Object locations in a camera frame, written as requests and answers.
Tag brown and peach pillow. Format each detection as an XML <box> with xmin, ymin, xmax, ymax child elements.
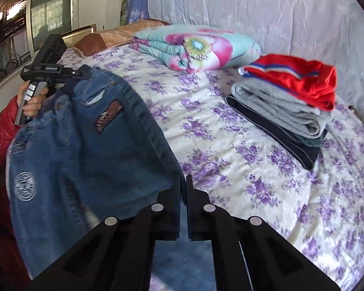
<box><xmin>73</xmin><ymin>19</ymin><xmax>170</xmax><ymax>57</ymax></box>

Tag folded grey garment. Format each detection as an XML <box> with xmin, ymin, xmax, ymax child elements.
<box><xmin>231</xmin><ymin>82</ymin><xmax>329</xmax><ymax>142</ymax></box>

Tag folded teal garment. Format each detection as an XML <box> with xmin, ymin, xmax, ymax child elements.
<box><xmin>297</xmin><ymin>133</ymin><xmax>326</xmax><ymax>148</ymax></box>

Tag folded red garment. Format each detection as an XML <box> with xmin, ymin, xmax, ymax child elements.
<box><xmin>238</xmin><ymin>54</ymin><xmax>337</xmax><ymax>112</ymax></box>

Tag framed wall picture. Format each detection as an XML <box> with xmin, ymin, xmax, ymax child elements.
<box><xmin>0</xmin><ymin>0</ymin><xmax>35</xmax><ymax>91</ymax></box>

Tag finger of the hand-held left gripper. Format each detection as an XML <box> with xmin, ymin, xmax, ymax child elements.
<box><xmin>60</xmin><ymin>67</ymin><xmax>83</xmax><ymax>81</ymax></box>

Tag folded floral blanket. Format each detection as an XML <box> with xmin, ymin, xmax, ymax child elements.
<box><xmin>132</xmin><ymin>24</ymin><xmax>261</xmax><ymax>74</ymax></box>

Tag person's left forearm red sleeve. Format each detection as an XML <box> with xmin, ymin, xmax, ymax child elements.
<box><xmin>0</xmin><ymin>95</ymin><xmax>26</xmax><ymax>170</ymax></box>

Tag blue denim pants with patches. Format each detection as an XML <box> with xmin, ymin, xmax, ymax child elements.
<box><xmin>4</xmin><ymin>65</ymin><xmax>214</xmax><ymax>291</ymax></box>

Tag blue printed bag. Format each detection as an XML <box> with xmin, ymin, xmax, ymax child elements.
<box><xmin>126</xmin><ymin>0</ymin><xmax>150</xmax><ymax>25</ymax></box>

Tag glass window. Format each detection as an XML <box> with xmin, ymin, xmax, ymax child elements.
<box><xmin>29</xmin><ymin>0</ymin><xmax>88</xmax><ymax>53</ymax></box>

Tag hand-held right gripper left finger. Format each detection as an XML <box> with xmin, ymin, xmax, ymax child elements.
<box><xmin>26</xmin><ymin>187</ymin><xmax>182</xmax><ymax>291</ymax></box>

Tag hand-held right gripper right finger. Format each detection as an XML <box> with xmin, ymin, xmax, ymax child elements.
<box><xmin>186</xmin><ymin>174</ymin><xmax>342</xmax><ymax>291</ymax></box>

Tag wooden bed headboard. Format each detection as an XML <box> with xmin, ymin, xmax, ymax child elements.
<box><xmin>62</xmin><ymin>24</ymin><xmax>97</xmax><ymax>47</ymax></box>

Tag folded dark navy garment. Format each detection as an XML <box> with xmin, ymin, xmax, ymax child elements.
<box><xmin>225</xmin><ymin>95</ymin><xmax>328</xmax><ymax>171</ymax></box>

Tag person's left hand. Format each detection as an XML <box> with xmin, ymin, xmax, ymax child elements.
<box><xmin>17</xmin><ymin>83</ymin><xmax>48</xmax><ymax>119</ymax></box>

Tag white lace cover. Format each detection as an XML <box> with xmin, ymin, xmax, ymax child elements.
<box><xmin>147</xmin><ymin>0</ymin><xmax>364</xmax><ymax>125</ymax></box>

